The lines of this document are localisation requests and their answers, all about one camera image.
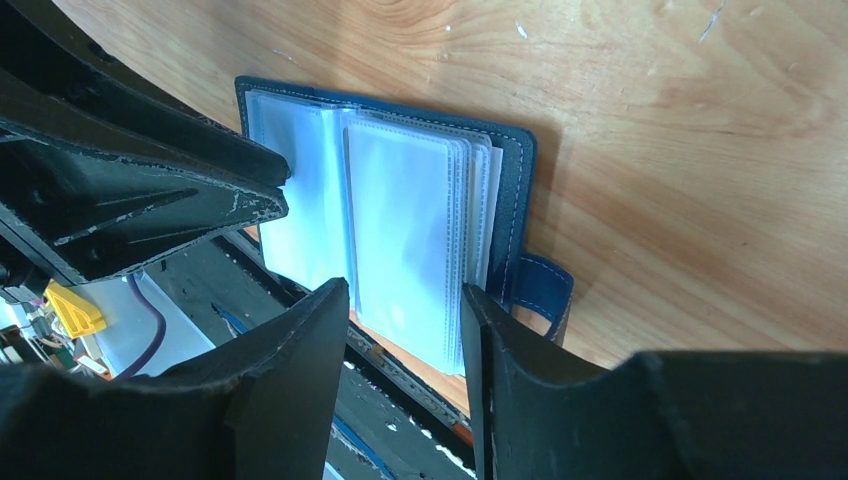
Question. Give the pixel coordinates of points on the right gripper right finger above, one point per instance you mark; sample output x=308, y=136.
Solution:
x=540, y=412

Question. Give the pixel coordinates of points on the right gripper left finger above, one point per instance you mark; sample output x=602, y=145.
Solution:
x=257, y=407

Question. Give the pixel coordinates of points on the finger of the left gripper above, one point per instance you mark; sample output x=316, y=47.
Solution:
x=102, y=172

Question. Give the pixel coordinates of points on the blue leather card holder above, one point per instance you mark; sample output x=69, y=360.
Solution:
x=408, y=205

